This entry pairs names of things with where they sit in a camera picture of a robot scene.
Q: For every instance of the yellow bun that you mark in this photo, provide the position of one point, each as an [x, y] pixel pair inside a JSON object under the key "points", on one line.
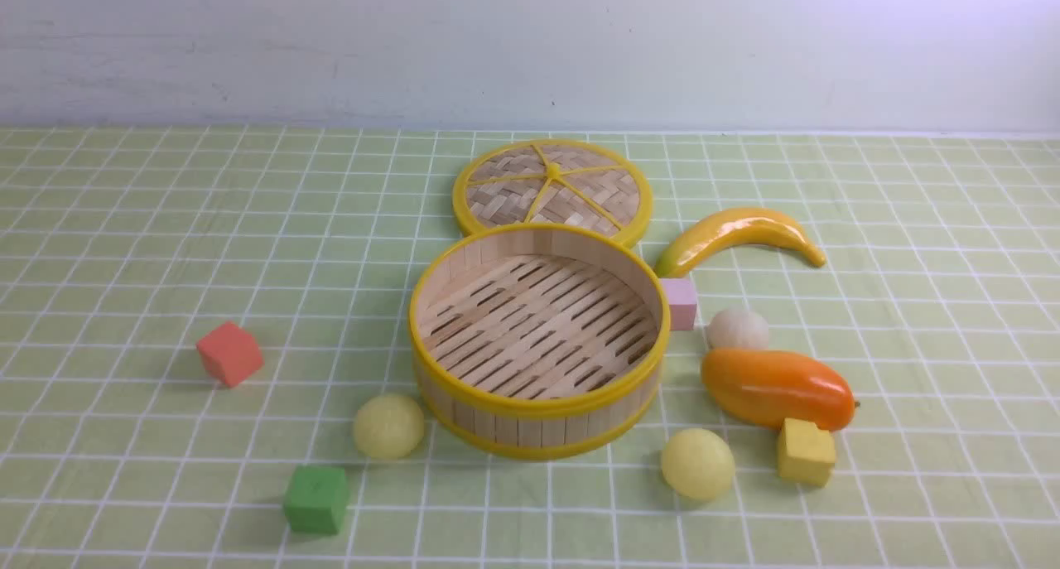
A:
{"points": [[698, 464], [388, 426]]}

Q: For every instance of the white bun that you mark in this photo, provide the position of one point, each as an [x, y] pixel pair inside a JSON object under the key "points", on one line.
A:
{"points": [[737, 328]]}

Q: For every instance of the bamboo steamer tray yellow rim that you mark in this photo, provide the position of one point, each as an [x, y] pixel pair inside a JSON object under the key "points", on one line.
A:
{"points": [[538, 341]]}

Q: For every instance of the woven bamboo steamer lid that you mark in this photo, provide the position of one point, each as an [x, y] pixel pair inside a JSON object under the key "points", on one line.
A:
{"points": [[558, 181]]}

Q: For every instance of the pink cube block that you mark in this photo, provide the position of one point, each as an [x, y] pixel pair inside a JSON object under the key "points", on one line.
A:
{"points": [[683, 301]]}

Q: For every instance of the yellow plastic banana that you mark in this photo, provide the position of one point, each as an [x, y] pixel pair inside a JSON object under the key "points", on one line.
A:
{"points": [[732, 228]]}

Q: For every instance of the orange plastic mango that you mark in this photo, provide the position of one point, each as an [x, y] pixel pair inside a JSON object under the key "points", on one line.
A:
{"points": [[764, 387]]}

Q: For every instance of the red cube block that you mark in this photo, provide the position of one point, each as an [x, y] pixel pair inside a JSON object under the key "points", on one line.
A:
{"points": [[229, 354]]}

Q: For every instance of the green cube block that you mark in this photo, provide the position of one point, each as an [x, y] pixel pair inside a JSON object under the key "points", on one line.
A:
{"points": [[316, 499]]}

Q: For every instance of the yellow cube block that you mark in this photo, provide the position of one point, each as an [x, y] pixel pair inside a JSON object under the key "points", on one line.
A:
{"points": [[805, 453]]}

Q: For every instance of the green checkered tablecloth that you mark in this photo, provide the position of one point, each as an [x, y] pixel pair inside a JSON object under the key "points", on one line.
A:
{"points": [[122, 247]]}

